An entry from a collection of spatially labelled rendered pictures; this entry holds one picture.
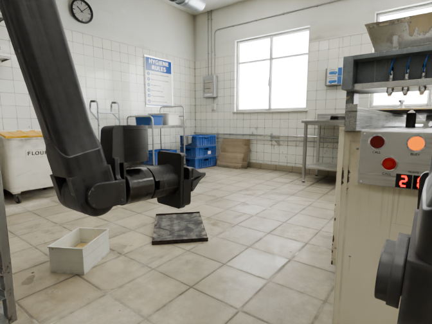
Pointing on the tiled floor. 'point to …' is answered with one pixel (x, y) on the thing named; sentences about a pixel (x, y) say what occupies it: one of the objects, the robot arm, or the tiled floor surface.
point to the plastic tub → (79, 251)
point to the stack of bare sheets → (179, 228)
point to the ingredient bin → (24, 161)
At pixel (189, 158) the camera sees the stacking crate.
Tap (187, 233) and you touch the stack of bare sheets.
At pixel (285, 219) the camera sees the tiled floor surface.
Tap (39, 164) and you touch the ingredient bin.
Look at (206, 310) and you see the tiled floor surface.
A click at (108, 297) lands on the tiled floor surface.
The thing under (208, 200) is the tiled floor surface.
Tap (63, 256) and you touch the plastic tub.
